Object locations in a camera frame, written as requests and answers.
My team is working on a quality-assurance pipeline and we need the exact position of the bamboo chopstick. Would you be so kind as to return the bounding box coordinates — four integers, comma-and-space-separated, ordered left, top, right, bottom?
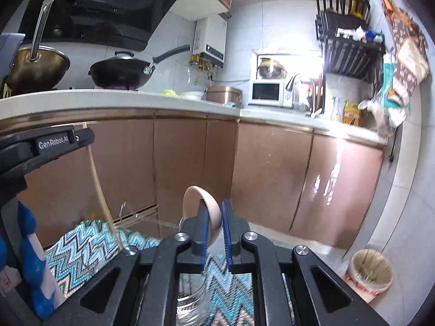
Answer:
82, 122, 123, 249

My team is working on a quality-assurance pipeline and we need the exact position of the beige ceramic spoon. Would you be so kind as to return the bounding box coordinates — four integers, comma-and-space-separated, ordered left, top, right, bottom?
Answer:
182, 186, 222, 246

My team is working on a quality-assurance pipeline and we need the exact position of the chrome kitchen faucet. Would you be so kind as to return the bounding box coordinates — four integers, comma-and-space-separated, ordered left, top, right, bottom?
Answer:
285, 74, 316, 113

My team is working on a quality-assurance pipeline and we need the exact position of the blue white gloved hand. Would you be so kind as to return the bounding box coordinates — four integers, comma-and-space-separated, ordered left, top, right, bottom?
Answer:
1, 199, 65, 325

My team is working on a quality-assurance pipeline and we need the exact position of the clear utensil holder with rack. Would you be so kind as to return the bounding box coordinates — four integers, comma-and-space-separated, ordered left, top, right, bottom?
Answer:
75, 201, 211, 325

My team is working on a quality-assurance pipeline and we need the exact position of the beige trash bin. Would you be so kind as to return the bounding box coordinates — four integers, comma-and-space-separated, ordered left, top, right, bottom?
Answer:
344, 249, 394, 297

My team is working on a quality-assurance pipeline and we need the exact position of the copper black electric kettle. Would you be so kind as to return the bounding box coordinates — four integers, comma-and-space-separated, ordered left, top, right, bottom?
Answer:
0, 32, 25, 80

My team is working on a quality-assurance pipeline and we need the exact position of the zigzag patterned table cloth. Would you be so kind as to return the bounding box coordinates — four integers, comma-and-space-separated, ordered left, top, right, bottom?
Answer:
44, 213, 293, 325

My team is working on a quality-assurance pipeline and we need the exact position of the black wok with lid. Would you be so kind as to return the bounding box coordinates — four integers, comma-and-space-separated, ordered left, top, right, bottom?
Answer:
88, 44, 190, 90

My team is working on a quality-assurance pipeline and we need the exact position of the plate of chopped greens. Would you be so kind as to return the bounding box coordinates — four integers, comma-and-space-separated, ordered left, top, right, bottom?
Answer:
162, 89, 178, 97

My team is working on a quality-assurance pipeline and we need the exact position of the black range hood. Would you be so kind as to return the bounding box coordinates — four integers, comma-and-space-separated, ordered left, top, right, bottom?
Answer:
18, 0, 176, 51

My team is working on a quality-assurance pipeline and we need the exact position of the orange food package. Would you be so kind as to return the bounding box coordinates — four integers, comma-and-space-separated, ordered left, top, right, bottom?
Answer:
342, 101, 361, 127

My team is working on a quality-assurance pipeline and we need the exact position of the copper rice cooker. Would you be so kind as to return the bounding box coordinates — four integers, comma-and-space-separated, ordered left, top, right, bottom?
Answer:
205, 86, 243, 108

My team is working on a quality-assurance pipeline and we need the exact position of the white microwave oven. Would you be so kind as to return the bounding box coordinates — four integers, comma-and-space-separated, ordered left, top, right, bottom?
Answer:
248, 79, 293, 108

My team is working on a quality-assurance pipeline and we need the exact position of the white water heater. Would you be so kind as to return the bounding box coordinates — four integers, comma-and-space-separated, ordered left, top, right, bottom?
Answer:
192, 14, 227, 68

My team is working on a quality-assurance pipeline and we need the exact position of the steel bowl on microwave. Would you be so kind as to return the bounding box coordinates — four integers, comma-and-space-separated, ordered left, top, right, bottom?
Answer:
257, 57, 287, 79

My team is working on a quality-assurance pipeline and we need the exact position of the brown patterned hanging apron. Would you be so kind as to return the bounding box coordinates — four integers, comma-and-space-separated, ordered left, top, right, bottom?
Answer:
383, 0, 430, 108

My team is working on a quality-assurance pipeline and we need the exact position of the bronze wok with steel handle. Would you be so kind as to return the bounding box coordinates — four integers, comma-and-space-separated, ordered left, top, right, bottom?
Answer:
6, 0, 71, 96

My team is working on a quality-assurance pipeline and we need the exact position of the black wall dish rack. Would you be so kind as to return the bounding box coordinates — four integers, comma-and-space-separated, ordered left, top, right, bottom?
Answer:
315, 0, 385, 79

